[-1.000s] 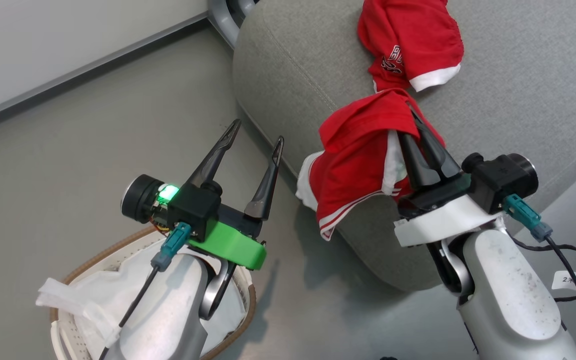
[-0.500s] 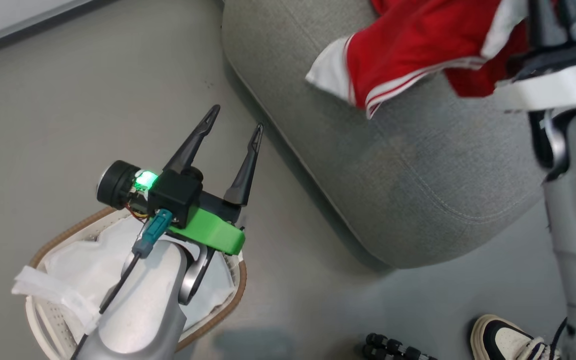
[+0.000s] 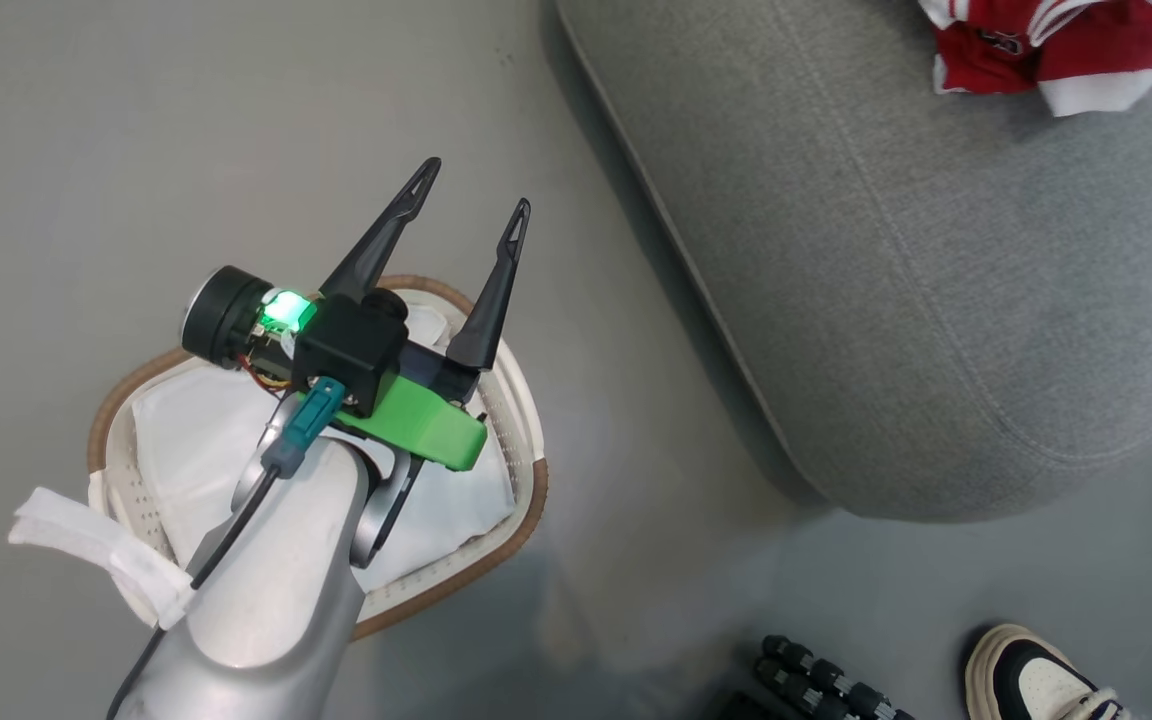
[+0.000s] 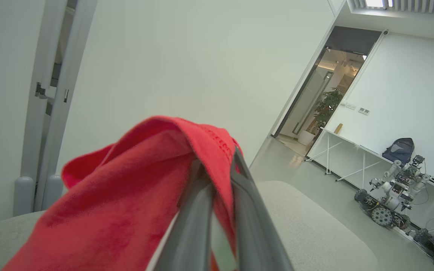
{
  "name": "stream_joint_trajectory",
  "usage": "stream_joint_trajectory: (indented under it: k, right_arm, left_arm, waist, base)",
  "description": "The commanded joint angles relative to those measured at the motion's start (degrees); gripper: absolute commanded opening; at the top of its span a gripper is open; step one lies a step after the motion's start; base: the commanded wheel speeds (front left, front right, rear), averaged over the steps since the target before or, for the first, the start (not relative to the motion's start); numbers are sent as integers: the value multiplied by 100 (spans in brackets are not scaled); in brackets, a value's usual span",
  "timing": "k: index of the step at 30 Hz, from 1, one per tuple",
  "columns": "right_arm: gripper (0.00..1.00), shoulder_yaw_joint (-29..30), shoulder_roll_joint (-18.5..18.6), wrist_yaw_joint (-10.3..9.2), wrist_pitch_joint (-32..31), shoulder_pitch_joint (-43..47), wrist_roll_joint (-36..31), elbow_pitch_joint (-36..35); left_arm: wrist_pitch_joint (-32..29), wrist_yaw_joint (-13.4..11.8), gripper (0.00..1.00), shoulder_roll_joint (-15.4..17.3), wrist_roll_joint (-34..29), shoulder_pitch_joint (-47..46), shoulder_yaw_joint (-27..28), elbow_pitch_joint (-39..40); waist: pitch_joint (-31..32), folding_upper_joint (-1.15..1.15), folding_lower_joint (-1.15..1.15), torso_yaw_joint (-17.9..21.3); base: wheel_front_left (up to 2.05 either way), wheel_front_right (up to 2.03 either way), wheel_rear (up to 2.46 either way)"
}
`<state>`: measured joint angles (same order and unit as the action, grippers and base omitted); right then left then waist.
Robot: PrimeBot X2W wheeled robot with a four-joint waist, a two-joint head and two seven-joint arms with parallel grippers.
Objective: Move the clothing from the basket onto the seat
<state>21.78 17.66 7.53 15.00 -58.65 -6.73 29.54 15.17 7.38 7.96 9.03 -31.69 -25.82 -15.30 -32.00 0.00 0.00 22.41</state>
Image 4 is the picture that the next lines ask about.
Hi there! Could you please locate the ceiling light with louvres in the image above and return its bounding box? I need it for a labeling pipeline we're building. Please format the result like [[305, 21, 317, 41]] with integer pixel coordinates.
[[347, 0, 434, 14]]

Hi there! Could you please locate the red garment with white stripes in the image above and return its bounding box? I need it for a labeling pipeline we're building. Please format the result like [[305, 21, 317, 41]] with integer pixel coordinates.
[[2, 116, 245, 271]]

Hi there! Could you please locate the grey metal partition post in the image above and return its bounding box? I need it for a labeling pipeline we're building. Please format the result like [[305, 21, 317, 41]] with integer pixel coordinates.
[[34, 0, 99, 196], [20, 0, 69, 180]]

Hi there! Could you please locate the wheeled robot with white arms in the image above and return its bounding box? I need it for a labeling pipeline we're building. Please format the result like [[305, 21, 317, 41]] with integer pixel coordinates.
[[354, 154, 433, 228]]

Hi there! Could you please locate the dark blue backpack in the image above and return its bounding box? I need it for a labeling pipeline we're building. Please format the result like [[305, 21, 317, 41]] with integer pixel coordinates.
[[382, 138, 416, 165]]

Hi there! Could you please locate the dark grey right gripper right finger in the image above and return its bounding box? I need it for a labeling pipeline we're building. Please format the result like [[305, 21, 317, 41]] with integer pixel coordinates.
[[230, 147, 295, 271]]

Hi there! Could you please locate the white long table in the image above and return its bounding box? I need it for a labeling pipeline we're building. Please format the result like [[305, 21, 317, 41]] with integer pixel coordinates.
[[304, 127, 434, 198]]

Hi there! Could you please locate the grey partition foot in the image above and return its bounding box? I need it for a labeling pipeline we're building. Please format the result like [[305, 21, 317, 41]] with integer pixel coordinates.
[[41, 174, 64, 211], [13, 176, 35, 217]]

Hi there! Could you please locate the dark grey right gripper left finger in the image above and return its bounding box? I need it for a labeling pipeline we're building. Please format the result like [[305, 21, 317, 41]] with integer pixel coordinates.
[[153, 160, 216, 271]]

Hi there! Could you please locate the dark door frame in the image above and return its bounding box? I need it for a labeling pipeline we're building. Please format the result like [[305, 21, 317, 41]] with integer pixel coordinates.
[[273, 26, 382, 138]]

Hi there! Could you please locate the white plant pot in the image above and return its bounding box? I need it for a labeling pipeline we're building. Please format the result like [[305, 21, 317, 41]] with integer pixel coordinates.
[[298, 129, 316, 147]]

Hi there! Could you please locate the green potted plant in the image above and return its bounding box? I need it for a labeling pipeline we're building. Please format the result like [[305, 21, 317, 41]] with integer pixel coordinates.
[[312, 88, 344, 127]]

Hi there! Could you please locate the grey fabric sofa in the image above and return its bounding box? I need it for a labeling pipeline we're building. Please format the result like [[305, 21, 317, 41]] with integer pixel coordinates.
[[0, 181, 379, 271]]

